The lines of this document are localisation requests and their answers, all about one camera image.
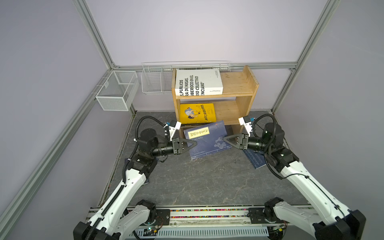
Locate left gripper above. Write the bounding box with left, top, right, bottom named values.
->
left=150, top=138, right=196, bottom=158

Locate blue book with barcode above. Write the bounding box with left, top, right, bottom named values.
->
left=243, top=150, right=266, bottom=169

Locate white book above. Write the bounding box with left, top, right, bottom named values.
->
left=174, top=69, right=224, bottom=97

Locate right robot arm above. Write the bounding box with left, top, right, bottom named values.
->
left=224, top=114, right=367, bottom=240

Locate wooden two-tier shelf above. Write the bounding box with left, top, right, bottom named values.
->
left=172, top=65, right=259, bottom=134

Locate white mesh basket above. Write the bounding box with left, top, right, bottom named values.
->
left=96, top=71, right=140, bottom=112

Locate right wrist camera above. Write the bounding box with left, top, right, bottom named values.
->
left=239, top=116, right=255, bottom=137

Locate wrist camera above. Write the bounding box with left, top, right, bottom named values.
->
left=239, top=116, right=255, bottom=137
left=164, top=121, right=182, bottom=142

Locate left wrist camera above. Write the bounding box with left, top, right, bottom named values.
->
left=164, top=121, right=182, bottom=142

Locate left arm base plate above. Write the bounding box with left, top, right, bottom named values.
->
left=140, top=209, right=171, bottom=226

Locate white wire rack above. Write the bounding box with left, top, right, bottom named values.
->
left=141, top=61, right=231, bottom=95

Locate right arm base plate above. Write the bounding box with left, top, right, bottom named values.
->
left=246, top=208, right=286, bottom=224

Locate aluminium front rail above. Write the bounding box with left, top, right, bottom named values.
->
left=77, top=203, right=346, bottom=240

